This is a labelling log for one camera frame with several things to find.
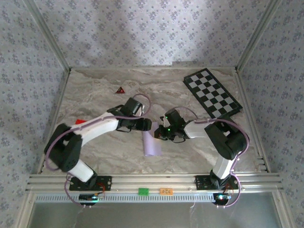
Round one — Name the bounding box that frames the purple paper sheet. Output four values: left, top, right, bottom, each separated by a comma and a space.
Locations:
142, 121, 162, 157

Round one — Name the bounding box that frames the black white chessboard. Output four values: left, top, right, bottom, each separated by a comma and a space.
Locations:
182, 68, 243, 119

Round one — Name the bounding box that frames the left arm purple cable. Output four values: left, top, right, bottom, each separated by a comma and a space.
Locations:
45, 94, 152, 209

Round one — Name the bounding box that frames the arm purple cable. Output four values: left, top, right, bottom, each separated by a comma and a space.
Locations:
174, 106, 250, 209
45, 94, 152, 209

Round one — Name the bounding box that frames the aluminium mounting rail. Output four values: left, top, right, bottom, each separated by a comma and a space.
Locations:
25, 173, 285, 192

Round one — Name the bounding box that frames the aluminium table edge rail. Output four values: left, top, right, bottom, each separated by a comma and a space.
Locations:
35, 68, 72, 174
234, 70, 271, 173
70, 66, 238, 71

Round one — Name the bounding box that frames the grey slotted cable duct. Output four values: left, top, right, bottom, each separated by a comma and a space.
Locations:
35, 192, 216, 204

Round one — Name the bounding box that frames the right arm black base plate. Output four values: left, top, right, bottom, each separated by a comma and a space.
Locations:
195, 175, 239, 190

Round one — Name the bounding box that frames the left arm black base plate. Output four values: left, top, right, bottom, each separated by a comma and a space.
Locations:
69, 175, 112, 191

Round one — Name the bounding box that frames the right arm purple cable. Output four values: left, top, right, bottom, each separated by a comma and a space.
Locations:
174, 106, 250, 209

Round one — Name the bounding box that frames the aluminium frame post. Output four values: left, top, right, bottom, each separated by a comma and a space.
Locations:
236, 0, 285, 73
23, 0, 72, 73

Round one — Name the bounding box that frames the aluminium frame leg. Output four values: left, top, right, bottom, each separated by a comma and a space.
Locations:
16, 192, 36, 228
272, 191, 292, 228

